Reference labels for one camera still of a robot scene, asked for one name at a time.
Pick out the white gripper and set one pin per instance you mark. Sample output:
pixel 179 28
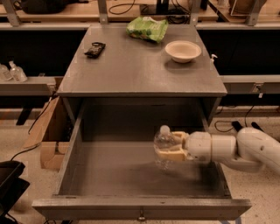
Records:
pixel 198 146

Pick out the clear plastic water bottle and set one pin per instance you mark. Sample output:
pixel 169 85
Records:
pixel 163 140

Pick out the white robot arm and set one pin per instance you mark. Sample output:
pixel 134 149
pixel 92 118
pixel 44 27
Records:
pixel 249 151

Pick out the open grey top drawer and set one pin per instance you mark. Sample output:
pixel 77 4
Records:
pixel 109 170

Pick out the small white pump bottle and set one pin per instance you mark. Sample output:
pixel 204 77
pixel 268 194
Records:
pixel 212 60

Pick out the clear sanitizer bottle right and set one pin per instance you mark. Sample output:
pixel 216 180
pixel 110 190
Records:
pixel 17 72

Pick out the clear sanitizer bottle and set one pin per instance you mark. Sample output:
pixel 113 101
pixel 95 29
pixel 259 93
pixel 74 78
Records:
pixel 5 73
pixel 17 72

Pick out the clear sanitizer bottle left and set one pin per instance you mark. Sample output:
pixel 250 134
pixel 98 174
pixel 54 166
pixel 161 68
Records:
pixel 5 73

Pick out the white paper bowl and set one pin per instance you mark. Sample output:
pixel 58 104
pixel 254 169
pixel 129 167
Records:
pixel 183 51

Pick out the grey wooden cabinet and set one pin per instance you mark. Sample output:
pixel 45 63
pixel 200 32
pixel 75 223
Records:
pixel 131 67

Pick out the green chip bag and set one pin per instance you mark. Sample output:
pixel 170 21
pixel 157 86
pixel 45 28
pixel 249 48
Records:
pixel 147 28

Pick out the brown cardboard box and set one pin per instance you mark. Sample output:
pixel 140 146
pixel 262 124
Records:
pixel 49 135

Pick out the black snack packet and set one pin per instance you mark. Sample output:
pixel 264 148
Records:
pixel 95 50

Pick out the black chair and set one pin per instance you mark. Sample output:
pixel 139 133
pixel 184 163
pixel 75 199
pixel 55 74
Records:
pixel 11 188

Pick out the black bag on bench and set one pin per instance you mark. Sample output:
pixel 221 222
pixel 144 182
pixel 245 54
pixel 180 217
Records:
pixel 43 6

